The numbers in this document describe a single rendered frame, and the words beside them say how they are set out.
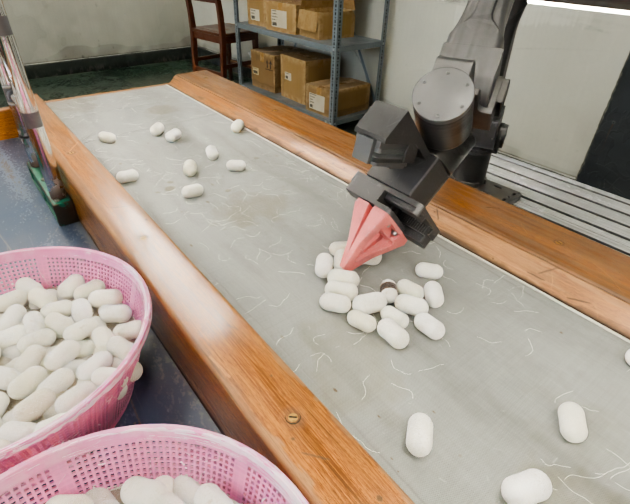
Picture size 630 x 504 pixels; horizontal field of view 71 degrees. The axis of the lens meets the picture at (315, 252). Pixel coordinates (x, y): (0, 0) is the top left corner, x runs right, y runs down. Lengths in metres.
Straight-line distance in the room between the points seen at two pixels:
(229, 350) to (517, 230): 0.39
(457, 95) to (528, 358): 0.26
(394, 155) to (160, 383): 0.33
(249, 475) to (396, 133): 0.31
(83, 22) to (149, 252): 4.45
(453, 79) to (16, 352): 0.49
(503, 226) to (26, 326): 0.55
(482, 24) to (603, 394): 0.40
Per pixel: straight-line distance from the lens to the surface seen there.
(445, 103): 0.45
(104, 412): 0.44
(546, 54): 2.59
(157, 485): 0.36
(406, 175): 0.48
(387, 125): 0.44
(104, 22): 4.98
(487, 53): 0.57
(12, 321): 0.54
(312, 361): 0.42
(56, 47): 4.89
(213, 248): 0.57
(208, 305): 0.45
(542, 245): 0.60
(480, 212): 0.64
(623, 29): 2.46
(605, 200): 1.01
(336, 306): 0.46
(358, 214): 0.49
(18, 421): 0.44
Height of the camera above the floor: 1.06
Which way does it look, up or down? 35 degrees down
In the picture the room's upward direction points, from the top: 2 degrees clockwise
